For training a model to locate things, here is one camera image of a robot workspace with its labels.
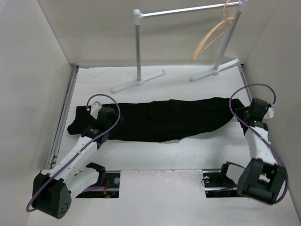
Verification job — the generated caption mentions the black trousers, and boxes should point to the black trousers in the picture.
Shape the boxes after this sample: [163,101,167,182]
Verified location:
[66,96,246,143]

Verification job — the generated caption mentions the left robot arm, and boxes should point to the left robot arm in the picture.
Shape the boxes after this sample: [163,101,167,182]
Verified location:
[26,107,120,219]

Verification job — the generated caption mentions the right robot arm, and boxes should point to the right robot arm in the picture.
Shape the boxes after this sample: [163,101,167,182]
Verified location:
[235,98,287,205]

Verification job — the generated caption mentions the beige plastic hanger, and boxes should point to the beige plastic hanger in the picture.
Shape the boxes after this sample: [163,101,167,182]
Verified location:
[190,0,234,61]

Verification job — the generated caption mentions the white clothes rack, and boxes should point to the white clothes rack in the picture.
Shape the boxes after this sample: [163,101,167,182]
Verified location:
[111,0,247,93]

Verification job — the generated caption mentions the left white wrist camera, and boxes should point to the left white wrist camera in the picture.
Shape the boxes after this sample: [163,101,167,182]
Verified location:
[86,101,102,119]

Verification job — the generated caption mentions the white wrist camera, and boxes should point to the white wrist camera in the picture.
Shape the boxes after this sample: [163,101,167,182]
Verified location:
[264,107,275,119]
[86,101,102,119]

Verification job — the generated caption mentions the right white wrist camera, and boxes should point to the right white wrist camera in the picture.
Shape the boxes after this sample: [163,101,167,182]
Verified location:
[264,107,275,119]

